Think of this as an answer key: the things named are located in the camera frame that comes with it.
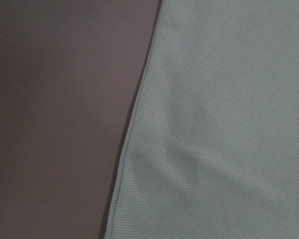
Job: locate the olive green long-sleeve shirt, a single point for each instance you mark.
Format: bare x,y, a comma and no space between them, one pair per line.
212,148

